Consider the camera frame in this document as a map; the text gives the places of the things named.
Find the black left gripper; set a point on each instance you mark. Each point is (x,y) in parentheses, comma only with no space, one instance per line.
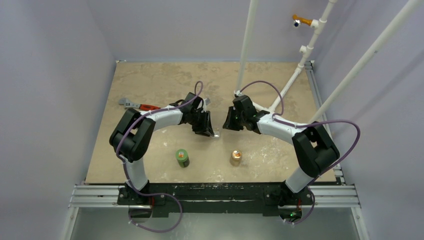
(205,129)

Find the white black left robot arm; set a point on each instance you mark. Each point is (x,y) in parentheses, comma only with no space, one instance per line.
(131,137)

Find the green pill bottle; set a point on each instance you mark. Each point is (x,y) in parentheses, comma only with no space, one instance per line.
(182,158)

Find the white PVC pipe frame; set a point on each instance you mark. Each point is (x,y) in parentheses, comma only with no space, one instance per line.
(388,90)

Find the amber pill bottle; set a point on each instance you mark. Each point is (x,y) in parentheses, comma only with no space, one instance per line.
(236,158)

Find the aluminium extrusion frame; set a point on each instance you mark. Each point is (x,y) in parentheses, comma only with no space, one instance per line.
(105,196)

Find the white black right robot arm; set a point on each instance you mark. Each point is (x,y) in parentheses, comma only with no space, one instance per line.
(314,148)

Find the red handled adjustable wrench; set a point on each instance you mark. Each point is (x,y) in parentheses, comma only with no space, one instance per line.
(126,103)

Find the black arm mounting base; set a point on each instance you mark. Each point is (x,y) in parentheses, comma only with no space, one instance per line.
(270,199)

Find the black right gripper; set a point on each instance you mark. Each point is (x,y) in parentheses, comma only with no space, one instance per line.
(234,117)

